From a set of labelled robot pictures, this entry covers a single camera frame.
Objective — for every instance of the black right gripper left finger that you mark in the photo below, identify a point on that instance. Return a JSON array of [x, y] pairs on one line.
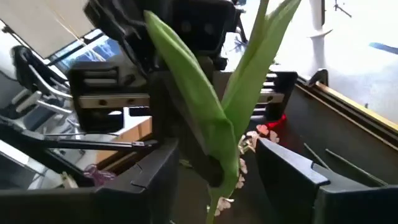
[[140, 199]]

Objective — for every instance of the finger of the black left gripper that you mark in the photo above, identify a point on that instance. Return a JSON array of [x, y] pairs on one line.
[[168, 118]]

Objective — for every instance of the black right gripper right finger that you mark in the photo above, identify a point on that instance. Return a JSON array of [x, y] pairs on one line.
[[311, 202]]

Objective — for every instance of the purple glass vase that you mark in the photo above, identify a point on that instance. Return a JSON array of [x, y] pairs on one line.
[[99, 175]]

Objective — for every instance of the red artificial tulip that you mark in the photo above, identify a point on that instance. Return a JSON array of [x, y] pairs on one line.
[[217, 124]]

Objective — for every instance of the red glass vase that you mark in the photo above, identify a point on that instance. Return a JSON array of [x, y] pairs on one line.
[[278, 124]]

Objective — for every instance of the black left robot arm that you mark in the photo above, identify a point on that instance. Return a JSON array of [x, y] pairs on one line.
[[124, 28]]

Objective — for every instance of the black table mat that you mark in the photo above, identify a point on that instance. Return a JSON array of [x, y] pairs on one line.
[[326, 133]]

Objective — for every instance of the black table clamp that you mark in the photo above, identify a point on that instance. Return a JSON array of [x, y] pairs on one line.
[[318, 77]]

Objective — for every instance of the black tripod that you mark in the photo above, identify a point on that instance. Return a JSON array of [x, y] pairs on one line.
[[342, 7]]

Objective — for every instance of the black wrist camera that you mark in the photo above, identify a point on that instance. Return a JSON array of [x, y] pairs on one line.
[[202, 28]]

